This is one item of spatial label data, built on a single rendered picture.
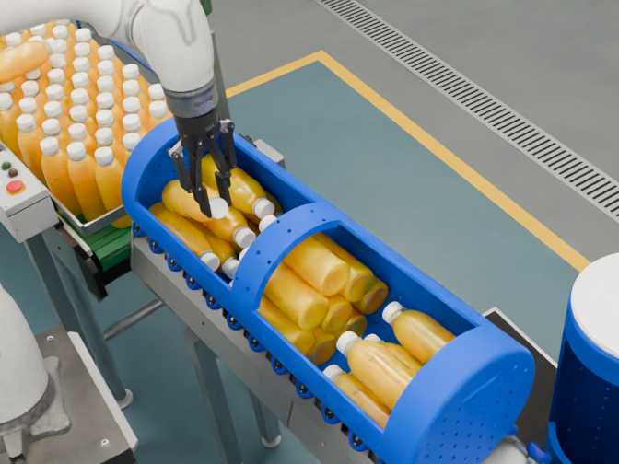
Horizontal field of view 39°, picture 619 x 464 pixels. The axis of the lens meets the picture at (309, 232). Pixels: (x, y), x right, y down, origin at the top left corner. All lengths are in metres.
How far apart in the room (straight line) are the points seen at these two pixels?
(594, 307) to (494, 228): 1.66
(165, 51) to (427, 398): 0.67
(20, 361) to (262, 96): 2.71
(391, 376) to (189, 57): 0.60
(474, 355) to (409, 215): 2.05
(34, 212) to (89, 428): 0.60
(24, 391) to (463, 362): 0.71
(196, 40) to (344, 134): 2.37
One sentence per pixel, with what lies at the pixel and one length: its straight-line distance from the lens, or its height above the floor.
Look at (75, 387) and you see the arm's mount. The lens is 1.66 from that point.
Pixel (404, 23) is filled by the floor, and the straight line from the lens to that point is 4.48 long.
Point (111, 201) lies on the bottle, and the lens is 2.08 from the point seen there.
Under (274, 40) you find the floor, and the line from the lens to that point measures 4.44.
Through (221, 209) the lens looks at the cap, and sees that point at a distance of 1.68.
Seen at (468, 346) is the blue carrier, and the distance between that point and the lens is 1.36.
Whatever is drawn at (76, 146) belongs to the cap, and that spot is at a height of 1.10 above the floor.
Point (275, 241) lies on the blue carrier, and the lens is 1.54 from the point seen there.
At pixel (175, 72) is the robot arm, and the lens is 1.45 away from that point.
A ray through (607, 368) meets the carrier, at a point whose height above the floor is 0.99.
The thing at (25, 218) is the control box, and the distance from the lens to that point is 2.01.
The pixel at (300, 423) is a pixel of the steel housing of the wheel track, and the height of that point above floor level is 0.87.
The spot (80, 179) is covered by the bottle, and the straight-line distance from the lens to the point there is 2.09.
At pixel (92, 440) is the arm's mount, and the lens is 1.57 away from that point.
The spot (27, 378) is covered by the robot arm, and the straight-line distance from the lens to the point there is 1.54.
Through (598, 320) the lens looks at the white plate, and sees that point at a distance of 1.68.
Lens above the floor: 2.29
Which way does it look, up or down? 43 degrees down
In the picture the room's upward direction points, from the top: 7 degrees counter-clockwise
